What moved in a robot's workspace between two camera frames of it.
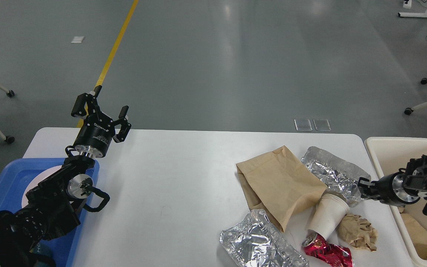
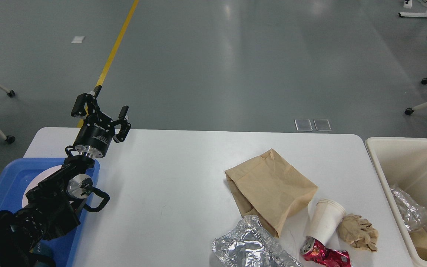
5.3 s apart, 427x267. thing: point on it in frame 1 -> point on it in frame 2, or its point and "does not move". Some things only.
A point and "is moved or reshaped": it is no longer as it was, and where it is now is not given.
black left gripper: x=98 y=130 does not move
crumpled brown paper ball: x=357 y=231 does not move
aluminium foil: x=337 y=173 -> x=414 y=216
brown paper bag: x=279 y=185 is moved or reshaped
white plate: x=42 y=175 does not move
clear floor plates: x=304 y=125 does not move
